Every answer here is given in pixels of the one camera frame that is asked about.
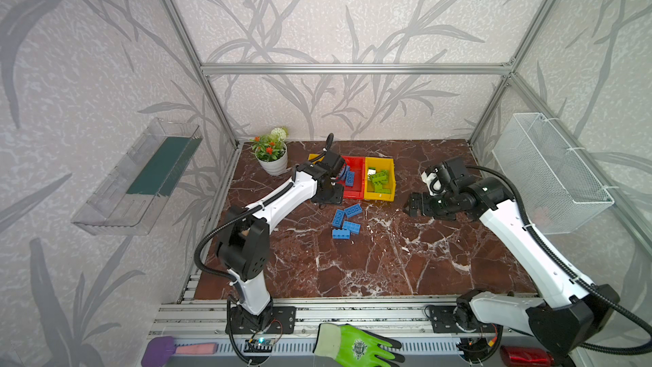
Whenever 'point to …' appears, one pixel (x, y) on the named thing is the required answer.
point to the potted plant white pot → (274, 167)
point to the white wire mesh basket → (558, 185)
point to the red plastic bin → (356, 165)
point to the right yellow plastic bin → (379, 164)
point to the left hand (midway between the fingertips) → (337, 191)
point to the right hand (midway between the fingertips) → (415, 201)
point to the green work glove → (352, 347)
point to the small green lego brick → (371, 172)
